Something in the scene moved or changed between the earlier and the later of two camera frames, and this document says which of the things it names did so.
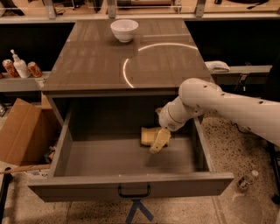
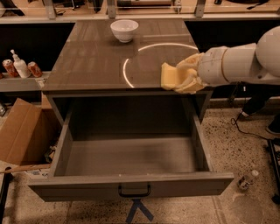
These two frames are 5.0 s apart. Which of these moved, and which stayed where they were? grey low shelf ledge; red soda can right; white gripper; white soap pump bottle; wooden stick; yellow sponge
Moved: yellow sponge; white gripper
Stayed: wooden stick; grey low shelf ledge; red soda can right; white soap pump bottle
